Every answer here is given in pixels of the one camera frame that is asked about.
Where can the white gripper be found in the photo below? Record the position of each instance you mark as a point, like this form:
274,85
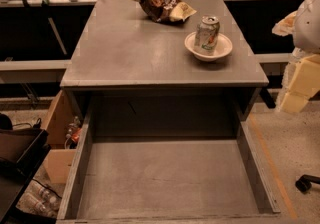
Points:
308,26

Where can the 7up soda can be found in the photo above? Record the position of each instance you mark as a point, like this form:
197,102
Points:
206,36

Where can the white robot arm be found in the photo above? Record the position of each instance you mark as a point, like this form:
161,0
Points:
304,26

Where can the white paper bowl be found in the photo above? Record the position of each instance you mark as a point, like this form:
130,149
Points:
223,48

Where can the black chair caster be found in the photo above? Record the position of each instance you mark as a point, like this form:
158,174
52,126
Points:
304,183

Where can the crumpled chip bag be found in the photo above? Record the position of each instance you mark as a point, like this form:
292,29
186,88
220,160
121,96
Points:
161,11

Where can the grey open drawer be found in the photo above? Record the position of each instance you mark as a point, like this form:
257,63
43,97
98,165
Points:
166,159

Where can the cardboard box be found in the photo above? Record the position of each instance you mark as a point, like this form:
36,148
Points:
59,159

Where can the plastic water bottle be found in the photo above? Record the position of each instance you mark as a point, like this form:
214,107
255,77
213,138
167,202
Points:
47,195
38,206

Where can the black bin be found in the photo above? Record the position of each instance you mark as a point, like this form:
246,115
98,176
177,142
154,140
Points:
22,151

